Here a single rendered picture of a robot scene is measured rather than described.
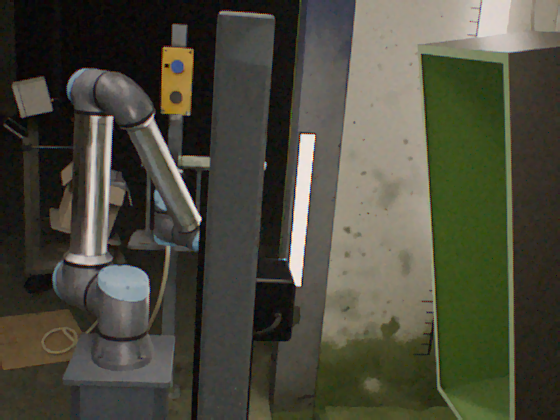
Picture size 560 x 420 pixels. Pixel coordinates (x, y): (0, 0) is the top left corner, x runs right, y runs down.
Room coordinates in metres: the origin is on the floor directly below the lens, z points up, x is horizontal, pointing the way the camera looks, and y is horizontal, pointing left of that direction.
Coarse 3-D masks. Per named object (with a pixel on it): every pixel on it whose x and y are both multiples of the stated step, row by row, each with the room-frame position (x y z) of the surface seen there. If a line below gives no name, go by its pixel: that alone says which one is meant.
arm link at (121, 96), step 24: (96, 96) 1.87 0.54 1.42; (120, 96) 1.85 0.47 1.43; (144, 96) 1.89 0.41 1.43; (120, 120) 1.86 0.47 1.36; (144, 120) 1.87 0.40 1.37; (144, 144) 1.91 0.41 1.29; (168, 168) 1.96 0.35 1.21; (168, 192) 1.99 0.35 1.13; (192, 216) 2.06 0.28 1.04; (192, 240) 2.07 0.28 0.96
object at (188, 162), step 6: (180, 156) 2.54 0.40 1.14; (186, 156) 2.54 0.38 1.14; (192, 156) 2.55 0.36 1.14; (198, 156) 2.56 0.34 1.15; (180, 162) 2.52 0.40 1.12; (186, 162) 2.52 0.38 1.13; (192, 162) 2.53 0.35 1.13; (198, 162) 2.53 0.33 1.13; (204, 162) 2.53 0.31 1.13; (186, 168) 2.53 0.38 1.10; (192, 168) 2.53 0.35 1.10; (204, 168) 2.54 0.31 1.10; (264, 168) 2.57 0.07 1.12
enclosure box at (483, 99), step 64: (448, 64) 2.09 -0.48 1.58; (512, 64) 1.48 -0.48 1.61; (448, 128) 2.09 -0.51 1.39; (512, 128) 1.49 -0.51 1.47; (448, 192) 2.10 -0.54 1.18; (512, 192) 1.49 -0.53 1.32; (448, 256) 2.10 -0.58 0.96; (512, 256) 1.50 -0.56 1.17; (448, 320) 2.11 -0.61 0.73; (512, 320) 1.51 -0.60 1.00; (448, 384) 2.12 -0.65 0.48; (512, 384) 1.52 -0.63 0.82
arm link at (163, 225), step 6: (156, 210) 2.18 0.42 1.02; (156, 216) 2.18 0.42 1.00; (162, 216) 2.17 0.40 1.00; (168, 216) 2.17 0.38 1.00; (156, 222) 2.18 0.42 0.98; (162, 222) 2.17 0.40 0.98; (168, 222) 2.16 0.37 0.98; (156, 228) 2.18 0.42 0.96; (162, 228) 2.16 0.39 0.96; (168, 228) 2.14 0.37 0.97; (156, 234) 2.18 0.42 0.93; (162, 234) 2.16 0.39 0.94; (168, 234) 2.14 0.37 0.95; (156, 240) 2.18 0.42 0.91; (162, 240) 2.16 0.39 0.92; (168, 240) 2.16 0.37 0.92
